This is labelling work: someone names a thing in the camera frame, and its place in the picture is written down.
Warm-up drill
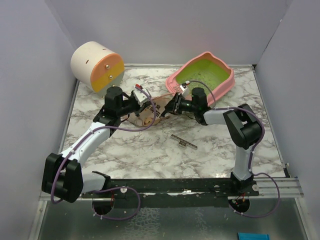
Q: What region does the blue object at bottom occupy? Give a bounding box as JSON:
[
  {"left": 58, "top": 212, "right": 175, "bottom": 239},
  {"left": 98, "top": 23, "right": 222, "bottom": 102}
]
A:
[{"left": 237, "top": 232, "right": 270, "bottom": 240}]

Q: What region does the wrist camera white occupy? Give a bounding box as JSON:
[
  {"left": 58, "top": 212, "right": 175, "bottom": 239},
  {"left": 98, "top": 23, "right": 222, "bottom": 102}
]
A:
[
  {"left": 133, "top": 84, "right": 152, "bottom": 107},
  {"left": 179, "top": 80, "right": 190, "bottom": 98}
]

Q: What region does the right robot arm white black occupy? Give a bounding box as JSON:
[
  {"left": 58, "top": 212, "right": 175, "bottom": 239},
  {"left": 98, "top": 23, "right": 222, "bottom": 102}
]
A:
[{"left": 161, "top": 87, "right": 265, "bottom": 196}]

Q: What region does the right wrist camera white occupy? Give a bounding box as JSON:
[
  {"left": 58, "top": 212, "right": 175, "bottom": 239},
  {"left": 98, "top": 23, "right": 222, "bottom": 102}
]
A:
[{"left": 179, "top": 80, "right": 190, "bottom": 98}]

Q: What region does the beige cat litter bag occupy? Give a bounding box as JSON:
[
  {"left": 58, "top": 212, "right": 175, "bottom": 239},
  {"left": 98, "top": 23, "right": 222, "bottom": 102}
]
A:
[{"left": 128, "top": 93, "right": 173, "bottom": 127}]

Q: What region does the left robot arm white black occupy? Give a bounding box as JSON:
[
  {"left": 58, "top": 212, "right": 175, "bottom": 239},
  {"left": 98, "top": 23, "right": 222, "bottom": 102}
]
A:
[{"left": 41, "top": 84, "right": 154, "bottom": 204}]

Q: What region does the pink green litter box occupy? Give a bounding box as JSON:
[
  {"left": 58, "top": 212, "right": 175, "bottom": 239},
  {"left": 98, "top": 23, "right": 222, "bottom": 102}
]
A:
[{"left": 165, "top": 51, "right": 235, "bottom": 105}]

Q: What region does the green cat litter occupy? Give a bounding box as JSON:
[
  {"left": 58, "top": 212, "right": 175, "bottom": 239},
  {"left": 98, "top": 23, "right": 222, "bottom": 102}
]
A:
[{"left": 175, "top": 68, "right": 228, "bottom": 91}]

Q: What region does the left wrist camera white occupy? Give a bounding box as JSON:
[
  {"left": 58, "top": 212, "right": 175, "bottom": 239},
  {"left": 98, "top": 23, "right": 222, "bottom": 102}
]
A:
[{"left": 133, "top": 84, "right": 152, "bottom": 107}]

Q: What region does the cream orange cylinder container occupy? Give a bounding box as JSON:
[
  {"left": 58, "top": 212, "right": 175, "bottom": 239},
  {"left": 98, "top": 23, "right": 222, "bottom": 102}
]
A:
[{"left": 70, "top": 41, "right": 125, "bottom": 98}]

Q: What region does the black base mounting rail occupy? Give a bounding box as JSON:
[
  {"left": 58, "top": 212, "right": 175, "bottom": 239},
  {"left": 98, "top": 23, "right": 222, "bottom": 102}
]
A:
[{"left": 82, "top": 176, "right": 259, "bottom": 209}]

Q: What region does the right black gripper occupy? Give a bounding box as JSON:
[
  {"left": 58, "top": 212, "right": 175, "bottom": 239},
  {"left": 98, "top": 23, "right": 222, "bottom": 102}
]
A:
[{"left": 160, "top": 92, "right": 198, "bottom": 116}]

